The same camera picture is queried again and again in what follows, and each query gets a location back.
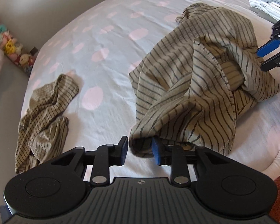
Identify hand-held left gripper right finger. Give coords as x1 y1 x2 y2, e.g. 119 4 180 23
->
152 136 227 187

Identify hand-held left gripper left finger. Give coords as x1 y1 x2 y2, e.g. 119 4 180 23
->
49 136 129 187

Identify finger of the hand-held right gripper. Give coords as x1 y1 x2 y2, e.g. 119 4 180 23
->
261 51 280 72
256 12 280 57

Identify beige striped shirt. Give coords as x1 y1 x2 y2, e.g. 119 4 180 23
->
128 3 280 159

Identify beige striped shorts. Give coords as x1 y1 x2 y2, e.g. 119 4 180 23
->
15 73 79 174

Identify polka dot bed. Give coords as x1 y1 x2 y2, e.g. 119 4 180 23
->
21 0 280 180

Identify clear tube of plush toys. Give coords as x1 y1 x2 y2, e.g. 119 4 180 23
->
0 21 36 75

